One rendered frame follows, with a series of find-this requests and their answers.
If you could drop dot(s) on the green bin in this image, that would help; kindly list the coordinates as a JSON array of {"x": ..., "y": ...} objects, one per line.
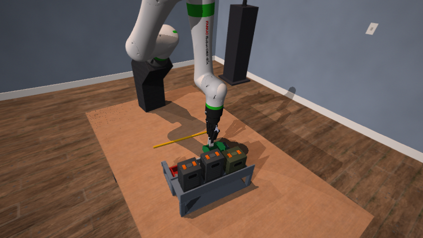
[{"x": 216, "y": 145}]

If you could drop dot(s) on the red open bin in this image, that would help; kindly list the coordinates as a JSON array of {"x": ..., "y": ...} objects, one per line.
[{"x": 174, "y": 170}]

